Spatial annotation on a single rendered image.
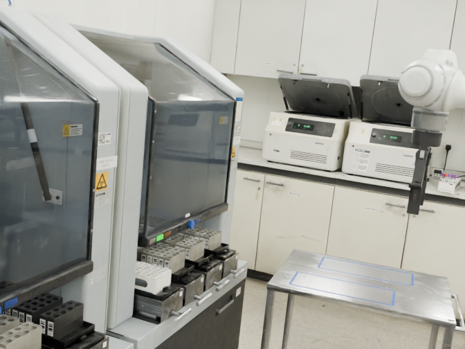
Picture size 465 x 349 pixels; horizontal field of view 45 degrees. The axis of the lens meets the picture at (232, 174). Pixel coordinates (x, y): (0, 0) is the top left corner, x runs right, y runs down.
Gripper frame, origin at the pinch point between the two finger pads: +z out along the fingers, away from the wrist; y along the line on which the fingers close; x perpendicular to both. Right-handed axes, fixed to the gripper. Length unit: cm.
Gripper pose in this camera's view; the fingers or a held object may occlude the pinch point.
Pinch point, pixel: (415, 205)
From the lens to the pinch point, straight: 158.6
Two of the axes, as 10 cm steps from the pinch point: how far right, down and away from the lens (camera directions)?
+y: 4.0, -1.2, 9.1
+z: -1.0, 9.8, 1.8
